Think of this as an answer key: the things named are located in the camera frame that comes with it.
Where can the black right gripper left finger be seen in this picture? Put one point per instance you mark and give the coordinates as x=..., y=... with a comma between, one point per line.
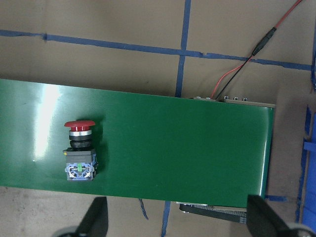
x=95, y=223

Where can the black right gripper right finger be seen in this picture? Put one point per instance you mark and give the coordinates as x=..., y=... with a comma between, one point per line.
x=262, y=221

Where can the red push button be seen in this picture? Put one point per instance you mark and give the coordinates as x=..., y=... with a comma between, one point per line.
x=81, y=162

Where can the blue bin right side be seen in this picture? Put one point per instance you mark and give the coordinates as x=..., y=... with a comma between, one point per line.
x=306, y=199

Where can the green conveyor belt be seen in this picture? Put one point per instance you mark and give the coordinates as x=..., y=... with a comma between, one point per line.
x=151, y=147

